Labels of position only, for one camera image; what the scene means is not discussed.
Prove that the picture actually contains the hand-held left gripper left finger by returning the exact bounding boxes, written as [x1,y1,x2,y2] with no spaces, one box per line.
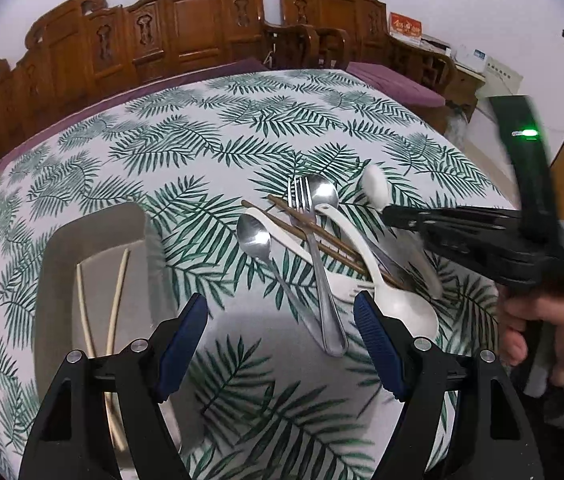
[18,292,210,480]

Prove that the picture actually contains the square purple seat cushion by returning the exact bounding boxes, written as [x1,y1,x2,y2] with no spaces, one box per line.
[347,61,446,109]

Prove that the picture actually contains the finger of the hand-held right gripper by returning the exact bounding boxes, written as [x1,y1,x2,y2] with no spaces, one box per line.
[381,204,522,236]
[419,230,505,296]

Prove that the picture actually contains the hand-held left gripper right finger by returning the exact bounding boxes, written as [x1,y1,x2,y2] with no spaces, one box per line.
[353,290,545,480]

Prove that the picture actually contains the small metal spoon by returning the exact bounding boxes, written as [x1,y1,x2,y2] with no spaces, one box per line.
[236,213,330,351]

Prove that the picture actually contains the large white spoon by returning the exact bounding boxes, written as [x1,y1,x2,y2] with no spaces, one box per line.
[313,203,439,343]

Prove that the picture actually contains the beige plastic tray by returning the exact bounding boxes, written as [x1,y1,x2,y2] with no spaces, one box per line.
[34,202,193,467]

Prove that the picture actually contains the small white spoon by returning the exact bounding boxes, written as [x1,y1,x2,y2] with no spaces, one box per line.
[362,165,444,300]

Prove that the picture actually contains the white box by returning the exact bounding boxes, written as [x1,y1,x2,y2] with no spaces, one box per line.
[454,47,489,74]

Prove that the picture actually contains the large metal spoon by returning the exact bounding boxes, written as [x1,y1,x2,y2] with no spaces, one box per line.
[308,176,413,291]

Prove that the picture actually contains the carved wooden sofa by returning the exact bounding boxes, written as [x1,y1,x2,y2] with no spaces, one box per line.
[0,0,269,171]

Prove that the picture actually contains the red desk calendar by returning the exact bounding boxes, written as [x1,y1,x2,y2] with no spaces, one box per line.
[388,11,423,44]

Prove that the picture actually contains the carved wooden armchair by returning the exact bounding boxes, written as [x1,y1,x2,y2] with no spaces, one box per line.
[262,0,390,72]

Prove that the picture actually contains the metal fork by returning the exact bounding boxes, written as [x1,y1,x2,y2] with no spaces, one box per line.
[287,176,349,357]

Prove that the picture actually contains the brown wooden chopstick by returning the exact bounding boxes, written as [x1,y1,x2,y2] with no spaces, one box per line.
[241,200,369,279]
[268,195,403,289]

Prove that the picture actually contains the beige flat panel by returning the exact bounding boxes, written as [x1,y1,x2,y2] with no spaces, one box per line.
[482,52,526,97]

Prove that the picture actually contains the white plastic spoon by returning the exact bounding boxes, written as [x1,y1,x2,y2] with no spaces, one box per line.
[254,210,375,306]

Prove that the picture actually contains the wooden side table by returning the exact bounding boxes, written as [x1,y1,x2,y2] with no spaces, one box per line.
[387,35,480,122]

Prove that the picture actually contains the leaf print tablecloth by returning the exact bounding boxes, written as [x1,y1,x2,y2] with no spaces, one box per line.
[0,69,528,480]

